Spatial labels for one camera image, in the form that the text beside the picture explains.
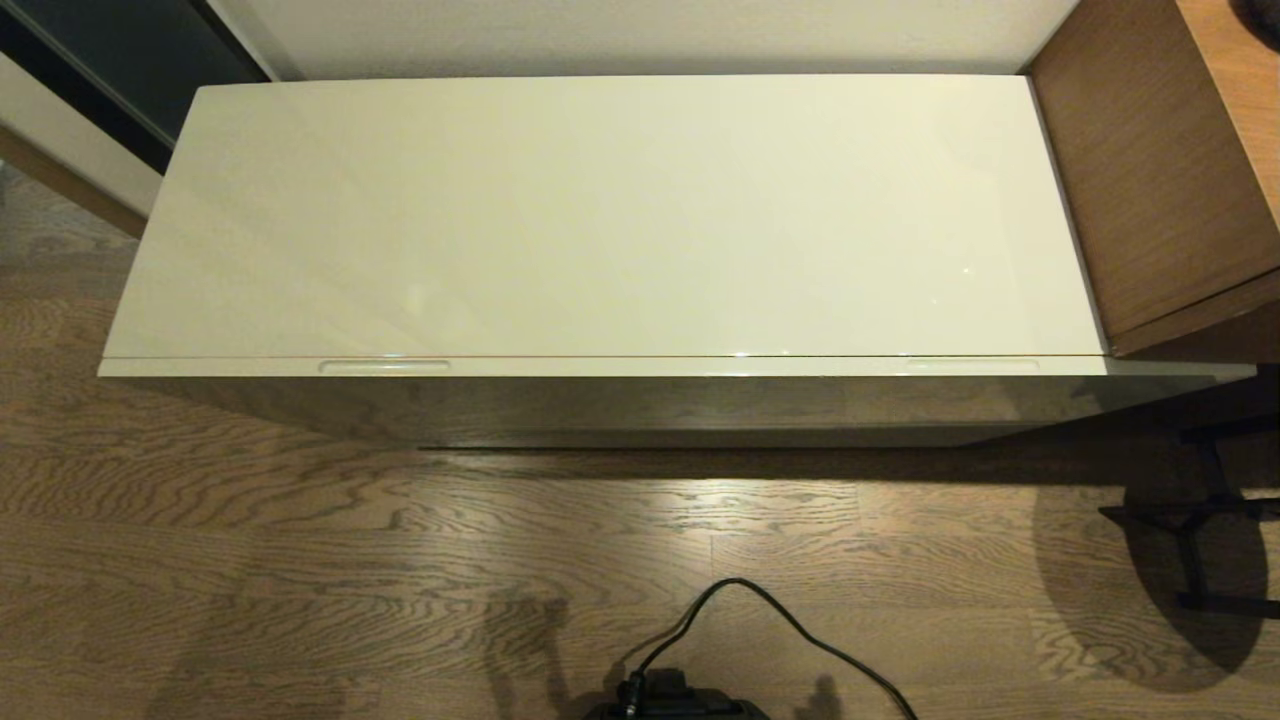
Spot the white glossy drawer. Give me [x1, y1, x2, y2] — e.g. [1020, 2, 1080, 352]
[97, 356, 1256, 449]

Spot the black silver robot base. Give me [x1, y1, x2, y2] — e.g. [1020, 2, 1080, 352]
[583, 668, 771, 720]

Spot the black floor power cable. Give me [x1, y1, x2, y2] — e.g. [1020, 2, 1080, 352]
[615, 577, 919, 720]

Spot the dark sliding door panel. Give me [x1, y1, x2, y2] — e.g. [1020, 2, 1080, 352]
[0, 0, 273, 176]

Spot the white glossy cabinet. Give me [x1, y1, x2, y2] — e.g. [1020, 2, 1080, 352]
[100, 73, 1109, 360]

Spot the brown wooden cabinet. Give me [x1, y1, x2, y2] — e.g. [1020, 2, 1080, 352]
[1028, 0, 1280, 361]

